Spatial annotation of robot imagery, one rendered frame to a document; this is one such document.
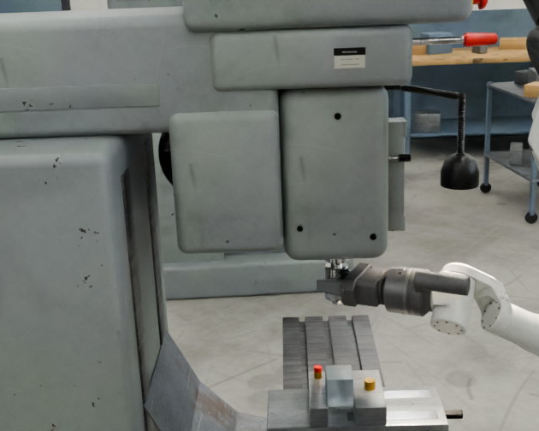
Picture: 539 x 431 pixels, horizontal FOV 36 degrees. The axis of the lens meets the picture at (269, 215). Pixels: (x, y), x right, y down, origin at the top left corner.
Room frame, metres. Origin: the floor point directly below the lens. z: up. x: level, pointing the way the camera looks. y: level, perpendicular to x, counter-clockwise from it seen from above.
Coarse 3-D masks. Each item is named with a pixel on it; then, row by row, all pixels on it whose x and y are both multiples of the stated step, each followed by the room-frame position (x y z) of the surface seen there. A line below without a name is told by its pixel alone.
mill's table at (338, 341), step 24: (288, 336) 1.95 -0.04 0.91; (312, 336) 1.95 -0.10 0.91; (336, 336) 1.94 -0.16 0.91; (360, 336) 1.94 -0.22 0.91; (288, 360) 1.82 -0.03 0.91; (312, 360) 1.82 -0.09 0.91; (336, 360) 1.81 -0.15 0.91; (360, 360) 1.81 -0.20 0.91; (288, 384) 1.71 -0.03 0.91; (384, 384) 1.69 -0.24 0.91
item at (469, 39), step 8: (472, 32) 1.41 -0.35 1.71; (480, 32) 1.41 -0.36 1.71; (488, 32) 1.41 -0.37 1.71; (416, 40) 1.41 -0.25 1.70; (424, 40) 1.41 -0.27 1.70; (432, 40) 1.41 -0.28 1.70; (440, 40) 1.41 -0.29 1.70; (448, 40) 1.41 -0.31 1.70; (456, 40) 1.41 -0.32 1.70; (464, 40) 1.41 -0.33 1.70; (472, 40) 1.40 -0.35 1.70; (480, 40) 1.40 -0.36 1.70; (488, 40) 1.40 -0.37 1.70; (496, 40) 1.40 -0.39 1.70
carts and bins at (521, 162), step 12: (516, 72) 6.04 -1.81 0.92; (528, 72) 5.98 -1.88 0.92; (492, 84) 6.08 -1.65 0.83; (504, 84) 6.06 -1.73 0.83; (516, 84) 6.04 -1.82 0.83; (528, 84) 5.55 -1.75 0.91; (516, 96) 5.63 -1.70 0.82; (528, 96) 5.51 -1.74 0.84; (516, 144) 5.90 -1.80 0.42; (492, 156) 5.99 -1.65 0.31; (504, 156) 5.98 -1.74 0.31; (516, 156) 5.72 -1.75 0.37; (528, 156) 5.95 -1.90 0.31; (516, 168) 5.63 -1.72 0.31; (528, 168) 5.62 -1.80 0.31; (528, 216) 5.35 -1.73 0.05
